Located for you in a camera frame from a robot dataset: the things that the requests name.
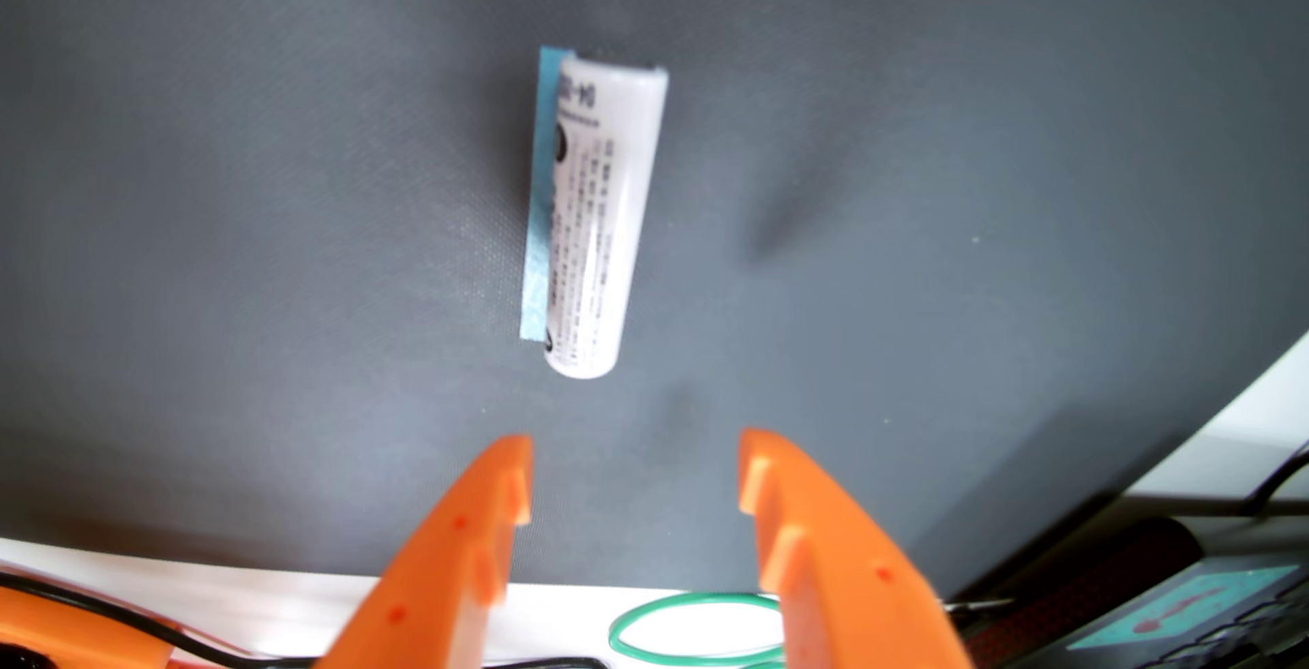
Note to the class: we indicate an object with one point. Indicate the dark grey mat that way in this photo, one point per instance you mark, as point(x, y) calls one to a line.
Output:
point(256, 239)

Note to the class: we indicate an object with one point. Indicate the white cylindrical battery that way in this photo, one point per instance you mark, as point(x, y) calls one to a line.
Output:
point(603, 219)

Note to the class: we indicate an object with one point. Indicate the black Dell laptop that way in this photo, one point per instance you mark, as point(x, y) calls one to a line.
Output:
point(1084, 567)

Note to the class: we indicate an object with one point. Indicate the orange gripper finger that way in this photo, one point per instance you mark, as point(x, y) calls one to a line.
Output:
point(849, 587)
point(440, 587)

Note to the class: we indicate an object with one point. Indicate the light blue tape piece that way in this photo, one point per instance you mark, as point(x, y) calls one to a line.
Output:
point(537, 239)

